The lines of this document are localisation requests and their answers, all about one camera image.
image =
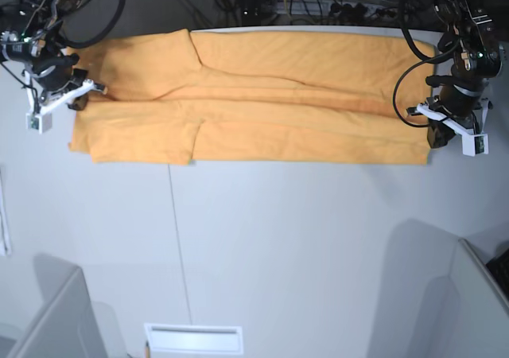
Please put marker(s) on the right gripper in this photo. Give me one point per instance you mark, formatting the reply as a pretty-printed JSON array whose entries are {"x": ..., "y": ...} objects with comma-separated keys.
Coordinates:
[{"x": 48, "y": 73}]

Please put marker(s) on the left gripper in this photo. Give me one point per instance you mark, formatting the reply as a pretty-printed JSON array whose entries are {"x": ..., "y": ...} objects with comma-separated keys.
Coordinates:
[{"x": 459, "y": 96}]

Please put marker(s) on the yellow orange T-shirt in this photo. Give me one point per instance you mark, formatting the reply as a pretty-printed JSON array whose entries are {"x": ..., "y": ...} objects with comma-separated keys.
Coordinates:
[{"x": 173, "y": 98}]

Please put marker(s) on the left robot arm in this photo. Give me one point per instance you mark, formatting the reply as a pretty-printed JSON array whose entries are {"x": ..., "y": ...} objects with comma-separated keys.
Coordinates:
[{"x": 478, "y": 53}]

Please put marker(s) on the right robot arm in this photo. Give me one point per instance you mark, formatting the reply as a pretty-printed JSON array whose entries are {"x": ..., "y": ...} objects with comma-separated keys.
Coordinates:
[{"x": 30, "y": 36}]

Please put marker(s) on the white power strip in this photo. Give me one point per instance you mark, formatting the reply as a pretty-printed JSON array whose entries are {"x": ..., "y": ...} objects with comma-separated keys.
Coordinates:
[{"x": 328, "y": 8}]

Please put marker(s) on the grey partition panel right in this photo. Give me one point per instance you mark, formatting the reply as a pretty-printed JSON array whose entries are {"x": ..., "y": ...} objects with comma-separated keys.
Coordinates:
[{"x": 481, "y": 327}]

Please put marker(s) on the grey partition panel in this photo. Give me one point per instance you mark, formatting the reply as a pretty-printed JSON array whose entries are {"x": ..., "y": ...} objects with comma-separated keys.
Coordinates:
[
  {"x": 481, "y": 327},
  {"x": 65, "y": 326}
]

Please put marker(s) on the grey partition panel left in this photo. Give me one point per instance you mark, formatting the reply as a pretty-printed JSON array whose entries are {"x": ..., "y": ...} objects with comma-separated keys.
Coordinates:
[{"x": 65, "y": 326}]

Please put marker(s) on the white label plate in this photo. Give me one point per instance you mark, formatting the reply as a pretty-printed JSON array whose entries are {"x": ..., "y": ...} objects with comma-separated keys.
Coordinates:
[{"x": 195, "y": 339}]

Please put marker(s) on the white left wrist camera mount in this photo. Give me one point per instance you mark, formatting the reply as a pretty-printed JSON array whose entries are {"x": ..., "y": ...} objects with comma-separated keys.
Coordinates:
[{"x": 444, "y": 126}]

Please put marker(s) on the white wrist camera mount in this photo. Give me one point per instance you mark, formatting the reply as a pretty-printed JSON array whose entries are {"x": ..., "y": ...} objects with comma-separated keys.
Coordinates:
[
  {"x": 39, "y": 117},
  {"x": 444, "y": 126}
]

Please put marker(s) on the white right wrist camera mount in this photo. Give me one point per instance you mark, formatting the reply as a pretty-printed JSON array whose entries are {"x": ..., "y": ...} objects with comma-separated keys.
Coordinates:
[{"x": 39, "y": 117}]

